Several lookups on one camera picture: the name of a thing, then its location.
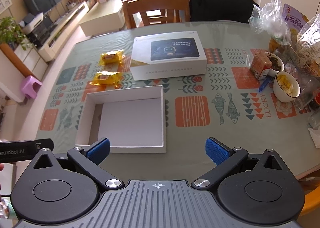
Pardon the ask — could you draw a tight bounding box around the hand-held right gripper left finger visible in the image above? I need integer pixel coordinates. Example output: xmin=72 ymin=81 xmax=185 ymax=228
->
xmin=30 ymin=137 xmax=125 ymax=191

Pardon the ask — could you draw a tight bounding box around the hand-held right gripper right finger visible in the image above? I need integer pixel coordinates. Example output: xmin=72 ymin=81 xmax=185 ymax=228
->
xmin=191 ymin=137 xmax=290 ymax=190

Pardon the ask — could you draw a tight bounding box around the white cardboard box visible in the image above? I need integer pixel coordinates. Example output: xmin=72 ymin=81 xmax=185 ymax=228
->
xmin=74 ymin=85 xmax=167 ymax=154

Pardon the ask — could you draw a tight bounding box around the yellow bread packet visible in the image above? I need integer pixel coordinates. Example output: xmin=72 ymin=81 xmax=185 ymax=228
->
xmin=99 ymin=50 xmax=125 ymax=66
xmin=90 ymin=71 xmax=121 ymax=86

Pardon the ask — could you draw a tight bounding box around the purple plastic stool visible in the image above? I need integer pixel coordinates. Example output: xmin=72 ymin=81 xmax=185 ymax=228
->
xmin=20 ymin=76 xmax=43 ymax=100

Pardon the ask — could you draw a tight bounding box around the blue clip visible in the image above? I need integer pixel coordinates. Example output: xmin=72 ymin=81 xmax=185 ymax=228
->
xmin=259 ymin=76 xmax=272 ymax=92

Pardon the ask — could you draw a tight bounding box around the white drawer cabinet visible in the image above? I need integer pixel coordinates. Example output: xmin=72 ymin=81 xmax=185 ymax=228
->
xmin=14 ymin=43 xmax=48 ymax=84

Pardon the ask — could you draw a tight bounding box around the white bowl with yellow food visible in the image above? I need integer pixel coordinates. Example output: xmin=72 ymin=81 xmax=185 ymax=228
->
xmin=273 ymin=71 xmax=301 ymax=102

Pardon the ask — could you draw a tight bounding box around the red-brown drink carton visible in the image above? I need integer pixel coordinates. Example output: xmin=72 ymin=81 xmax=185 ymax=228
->
xmin=250 ymin=52 xmax=273 ymax=80

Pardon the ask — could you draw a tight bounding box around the white box lid robot picture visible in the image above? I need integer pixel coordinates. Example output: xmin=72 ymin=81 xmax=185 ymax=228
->
xmin=129 ymin=30 xmax=208 ymax=82

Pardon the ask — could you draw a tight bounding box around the white tissue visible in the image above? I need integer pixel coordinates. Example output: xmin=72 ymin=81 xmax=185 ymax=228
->
xmin=308 ymin=128 xmax=320 ymax=149

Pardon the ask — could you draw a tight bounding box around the orange wooden chair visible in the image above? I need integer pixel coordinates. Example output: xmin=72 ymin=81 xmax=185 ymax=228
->
xmin=297 ymin=175 xmax=320 ymax=217

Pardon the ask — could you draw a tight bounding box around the white bowl with dark food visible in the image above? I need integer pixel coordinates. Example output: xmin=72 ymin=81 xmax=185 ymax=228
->
xmin=265 ymin=53 xmax=285 ymax=77

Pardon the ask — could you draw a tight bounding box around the glass jar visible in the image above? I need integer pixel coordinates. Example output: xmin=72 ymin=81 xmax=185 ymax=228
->
xmin=295 ymin=77 xmax=320 ymax=111

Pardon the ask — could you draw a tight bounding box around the green potted plant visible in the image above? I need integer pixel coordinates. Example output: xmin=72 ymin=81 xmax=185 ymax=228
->
xmin=0 ymin=17 xmax=28 ymax=50

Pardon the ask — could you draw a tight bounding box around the white low table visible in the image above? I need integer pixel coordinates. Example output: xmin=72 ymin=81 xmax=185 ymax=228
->
xmin=79 ymin=8 xmax=125 ymax=37

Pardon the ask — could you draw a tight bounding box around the white television cabinet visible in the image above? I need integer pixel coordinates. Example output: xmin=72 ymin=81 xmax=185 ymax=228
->
xmin=37 ymin=1 xmax=90 ymax=62

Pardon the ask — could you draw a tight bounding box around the white printer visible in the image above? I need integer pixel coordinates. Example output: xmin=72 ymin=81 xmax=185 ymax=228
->
xmin=19 ymin=13 xmax=54 ymax=34

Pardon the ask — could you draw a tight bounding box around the clear bag of noodles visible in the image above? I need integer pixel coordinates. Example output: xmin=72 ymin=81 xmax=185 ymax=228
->
xmin=296 ymin=13 xmax=320 ymax=77

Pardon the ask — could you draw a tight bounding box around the black jacket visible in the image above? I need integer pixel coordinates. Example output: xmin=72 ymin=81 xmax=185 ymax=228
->
xmin=189 ymin=0 xmax=260 ymax=23

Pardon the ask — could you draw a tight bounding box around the clear plastic bag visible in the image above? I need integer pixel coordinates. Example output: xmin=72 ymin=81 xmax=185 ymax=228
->
xmin=249 ymin=0 xmax=292 ymax=46

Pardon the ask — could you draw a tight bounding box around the purple snack bag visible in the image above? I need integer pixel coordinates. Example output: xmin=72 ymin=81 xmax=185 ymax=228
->
xmin=282 ymin=3 xmax=310 ymax=34

